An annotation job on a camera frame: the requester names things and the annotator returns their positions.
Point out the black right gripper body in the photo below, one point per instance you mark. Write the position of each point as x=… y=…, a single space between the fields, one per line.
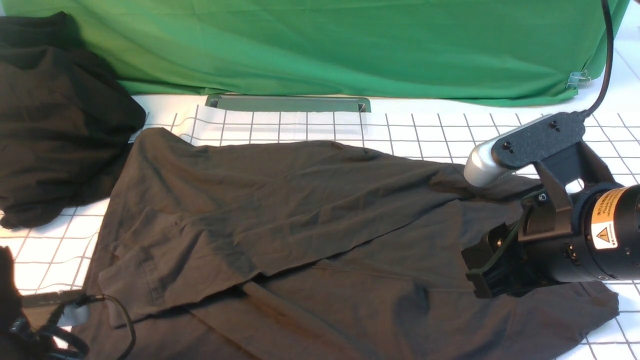
x=532 y=253

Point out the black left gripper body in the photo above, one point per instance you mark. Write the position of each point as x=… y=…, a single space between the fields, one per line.
x=19 y=341

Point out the gray long-sleeve top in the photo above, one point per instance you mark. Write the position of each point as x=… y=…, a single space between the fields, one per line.
x=318 y=251

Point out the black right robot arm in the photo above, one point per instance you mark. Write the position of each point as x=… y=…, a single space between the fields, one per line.
x=596 y=240

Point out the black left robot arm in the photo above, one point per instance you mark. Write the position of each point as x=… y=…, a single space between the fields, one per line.
x=39 y=309

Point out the silver binder clip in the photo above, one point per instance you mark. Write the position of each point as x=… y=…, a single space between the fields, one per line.
x=577 y=79

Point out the green backdrop cloth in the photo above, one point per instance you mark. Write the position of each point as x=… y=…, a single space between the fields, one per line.
x=503 y=53

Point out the black clothes pile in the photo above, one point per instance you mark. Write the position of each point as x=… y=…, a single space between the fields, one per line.
x=65 y=121

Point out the gray metal table slot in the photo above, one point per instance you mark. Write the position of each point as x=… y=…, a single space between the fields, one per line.
x=304 y=104

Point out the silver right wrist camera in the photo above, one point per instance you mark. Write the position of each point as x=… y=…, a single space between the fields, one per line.
x=552 y=143

